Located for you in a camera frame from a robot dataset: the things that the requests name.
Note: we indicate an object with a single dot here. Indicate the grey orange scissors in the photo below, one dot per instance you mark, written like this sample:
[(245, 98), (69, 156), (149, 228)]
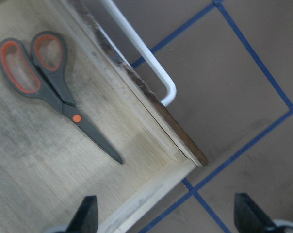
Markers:
[(40, 74)]

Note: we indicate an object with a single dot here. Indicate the white drawer handle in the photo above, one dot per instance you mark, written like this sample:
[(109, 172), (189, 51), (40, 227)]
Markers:
[(135, 39)]

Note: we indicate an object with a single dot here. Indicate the wooden drawer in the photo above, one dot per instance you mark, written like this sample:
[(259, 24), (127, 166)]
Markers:
[(48, 165)]

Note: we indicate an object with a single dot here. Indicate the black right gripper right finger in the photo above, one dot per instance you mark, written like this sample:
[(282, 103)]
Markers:
[(249, 217)]

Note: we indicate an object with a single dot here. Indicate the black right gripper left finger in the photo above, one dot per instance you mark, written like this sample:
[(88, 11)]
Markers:
[(85, 219)]

